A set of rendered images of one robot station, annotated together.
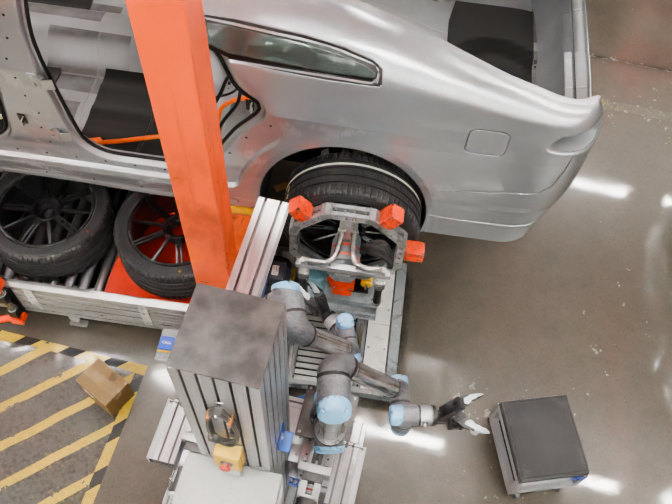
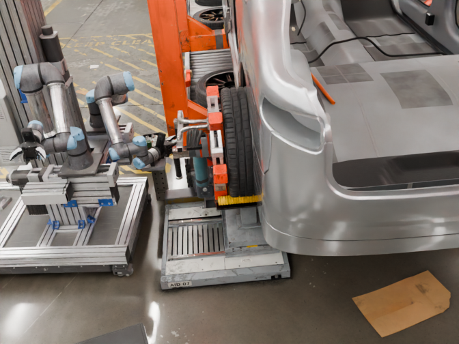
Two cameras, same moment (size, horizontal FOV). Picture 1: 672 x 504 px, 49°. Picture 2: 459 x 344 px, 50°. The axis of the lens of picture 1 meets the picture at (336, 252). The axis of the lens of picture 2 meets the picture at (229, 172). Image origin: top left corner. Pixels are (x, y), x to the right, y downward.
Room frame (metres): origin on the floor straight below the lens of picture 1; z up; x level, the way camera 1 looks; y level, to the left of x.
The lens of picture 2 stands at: (1.65, -2.59, 2.42)
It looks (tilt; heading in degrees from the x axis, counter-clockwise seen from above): 35 degrees down; 85
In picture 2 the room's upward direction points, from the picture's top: 4 degrees counter-clockwise
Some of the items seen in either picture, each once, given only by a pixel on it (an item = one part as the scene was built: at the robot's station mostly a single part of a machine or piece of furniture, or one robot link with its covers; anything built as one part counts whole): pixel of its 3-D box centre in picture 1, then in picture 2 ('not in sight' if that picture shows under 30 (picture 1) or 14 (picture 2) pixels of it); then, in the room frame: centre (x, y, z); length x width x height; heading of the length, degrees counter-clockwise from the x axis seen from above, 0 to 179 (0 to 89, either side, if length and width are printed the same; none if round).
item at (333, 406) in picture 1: (331, 417); (39, 111); (0.85, -0.04, 1.19); 0.15 x 0.12 x 0.55; 5
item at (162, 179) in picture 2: not in sight; (159, 175); (1.37, 0.64, 0.21); 0.10 x 0.10 x 0.42; 87
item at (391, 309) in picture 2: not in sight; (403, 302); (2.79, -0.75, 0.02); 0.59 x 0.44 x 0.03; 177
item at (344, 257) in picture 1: (345, 256); (204, 145); (1.73, -0.04, 0.85); 0.21 x 0.14 x 0.14; 177
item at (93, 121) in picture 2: not in sight; (99, 116); (1.06, 0.47, 0.87); 0.15 x 0.15 x 0.10
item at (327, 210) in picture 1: (347, 243); (216, 144); (1.80, -0.05, 0.85); 0.54 x 0.07 x 0.54; 87
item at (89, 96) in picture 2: not in sight; (96, 100); (1.07, 0.47, 0.98); 0.13 x 0.12 x 0.14; 16
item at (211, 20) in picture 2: not in sight; (218, 23); (2.20, 3.58, 0.39); 0.66 x 0.66 x 0.24
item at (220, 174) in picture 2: (414, 251); (220, 174); (1.79, -0.36, 0.85); 0.09 x 0.08 x 0.07; 87
